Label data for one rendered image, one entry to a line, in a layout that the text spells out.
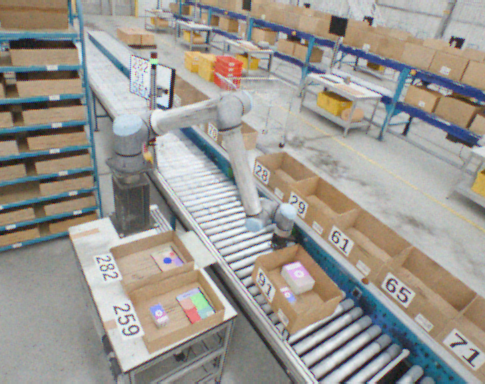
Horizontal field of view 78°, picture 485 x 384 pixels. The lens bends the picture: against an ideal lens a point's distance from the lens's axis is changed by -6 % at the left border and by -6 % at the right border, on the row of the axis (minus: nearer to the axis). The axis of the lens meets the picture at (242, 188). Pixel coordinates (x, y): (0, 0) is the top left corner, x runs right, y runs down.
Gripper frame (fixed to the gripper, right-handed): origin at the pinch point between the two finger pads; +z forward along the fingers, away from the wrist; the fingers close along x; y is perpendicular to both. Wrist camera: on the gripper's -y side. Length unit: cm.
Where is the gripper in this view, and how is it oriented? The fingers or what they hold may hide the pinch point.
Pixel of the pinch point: (277, 256)
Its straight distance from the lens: 194.1
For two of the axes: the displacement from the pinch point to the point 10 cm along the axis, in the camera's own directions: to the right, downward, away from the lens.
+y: -8.3, 2.0, -5.2
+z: -1.4, 8.2, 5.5
